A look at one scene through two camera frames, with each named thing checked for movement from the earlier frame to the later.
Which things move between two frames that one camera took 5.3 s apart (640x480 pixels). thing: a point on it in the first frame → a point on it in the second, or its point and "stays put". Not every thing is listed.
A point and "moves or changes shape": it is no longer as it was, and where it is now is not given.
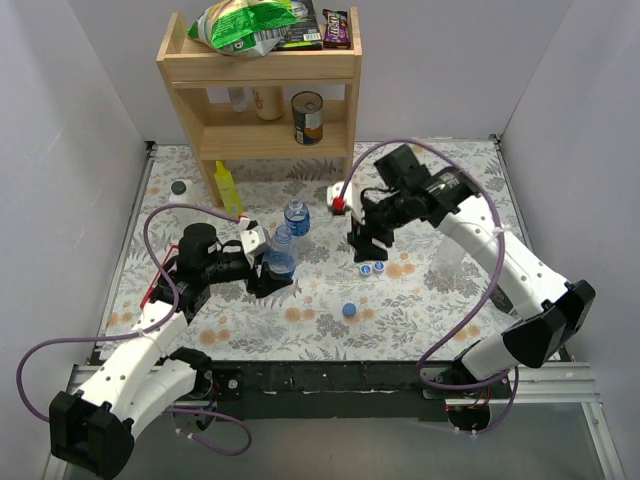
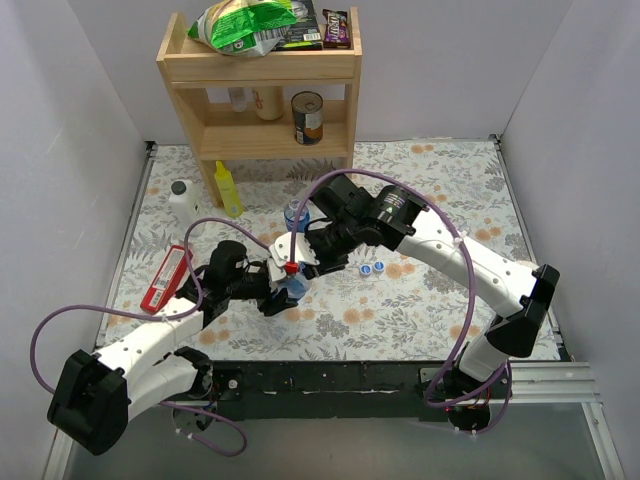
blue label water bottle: [297, 217] stays put
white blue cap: [366, 269] stays put
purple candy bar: [336, 32] stays put
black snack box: [304, 34] stays put
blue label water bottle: [282, 255] moves or changes shape
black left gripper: [254, 275] → [273, 298]
